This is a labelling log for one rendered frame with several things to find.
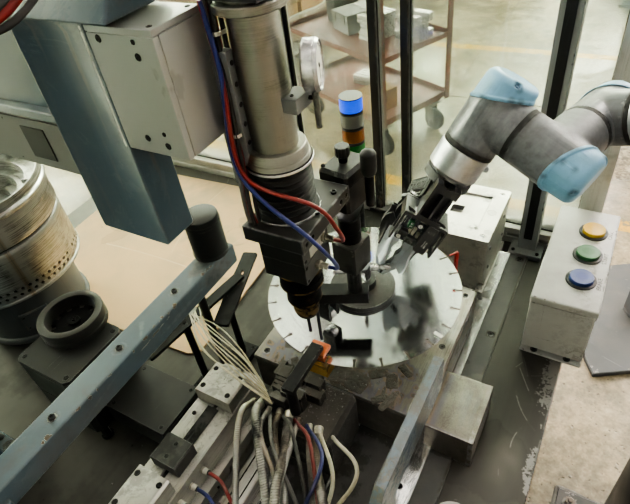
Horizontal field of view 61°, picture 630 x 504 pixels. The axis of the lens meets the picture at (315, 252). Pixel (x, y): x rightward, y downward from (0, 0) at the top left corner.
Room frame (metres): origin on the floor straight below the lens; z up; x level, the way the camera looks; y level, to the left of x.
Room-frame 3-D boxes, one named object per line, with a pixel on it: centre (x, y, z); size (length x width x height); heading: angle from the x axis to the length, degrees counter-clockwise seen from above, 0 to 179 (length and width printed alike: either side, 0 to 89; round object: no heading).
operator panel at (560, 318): (0.69, -0.48, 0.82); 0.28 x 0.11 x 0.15; 145
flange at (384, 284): (0.64, -0.07, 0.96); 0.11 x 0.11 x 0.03
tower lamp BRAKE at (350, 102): (0.94, -0.11, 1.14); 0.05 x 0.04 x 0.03; 55
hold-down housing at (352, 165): (0.57, -0.05, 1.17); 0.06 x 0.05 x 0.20; 136
